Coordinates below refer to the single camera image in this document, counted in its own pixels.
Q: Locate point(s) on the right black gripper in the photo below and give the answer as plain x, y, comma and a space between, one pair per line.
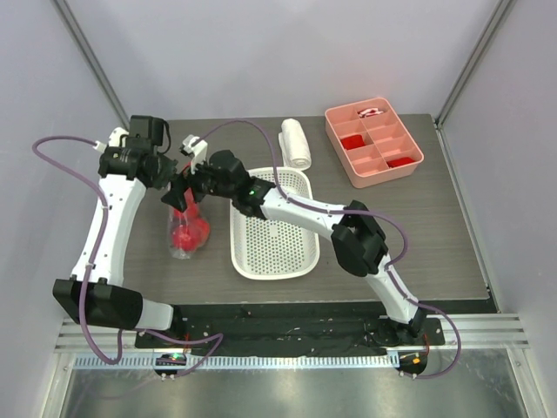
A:
198, 179

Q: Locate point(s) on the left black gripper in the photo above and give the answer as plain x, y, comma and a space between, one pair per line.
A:
170, 169

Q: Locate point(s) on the clear zip top bag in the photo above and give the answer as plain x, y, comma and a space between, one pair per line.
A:
177, 218

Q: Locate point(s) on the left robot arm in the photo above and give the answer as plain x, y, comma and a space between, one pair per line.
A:
131, 162

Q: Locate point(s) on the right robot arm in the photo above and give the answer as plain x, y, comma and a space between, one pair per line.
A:
358, 241

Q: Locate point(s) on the red fake apple right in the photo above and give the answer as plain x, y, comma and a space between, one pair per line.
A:
202, 229

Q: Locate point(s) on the rolled white towel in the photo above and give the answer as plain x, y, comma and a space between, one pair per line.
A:
294, 145

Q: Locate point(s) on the white perforated plastic basket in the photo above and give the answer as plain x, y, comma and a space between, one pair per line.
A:
271, 250

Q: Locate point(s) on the red block in tray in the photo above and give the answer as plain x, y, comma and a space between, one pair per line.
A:
352, 142

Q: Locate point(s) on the pink compartment organizer tray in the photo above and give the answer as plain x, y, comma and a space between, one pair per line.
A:
386, 138

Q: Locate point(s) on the red white item in tray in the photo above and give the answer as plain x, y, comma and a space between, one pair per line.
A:
370, 112

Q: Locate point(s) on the red block tray front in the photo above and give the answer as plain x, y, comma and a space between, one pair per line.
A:
398, 162

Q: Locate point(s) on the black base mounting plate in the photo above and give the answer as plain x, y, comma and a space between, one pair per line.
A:
313, 329

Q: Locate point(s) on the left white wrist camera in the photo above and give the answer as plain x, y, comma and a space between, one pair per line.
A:
117, 138

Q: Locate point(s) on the white slotted cable duct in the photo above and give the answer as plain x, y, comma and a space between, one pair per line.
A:
171, 361

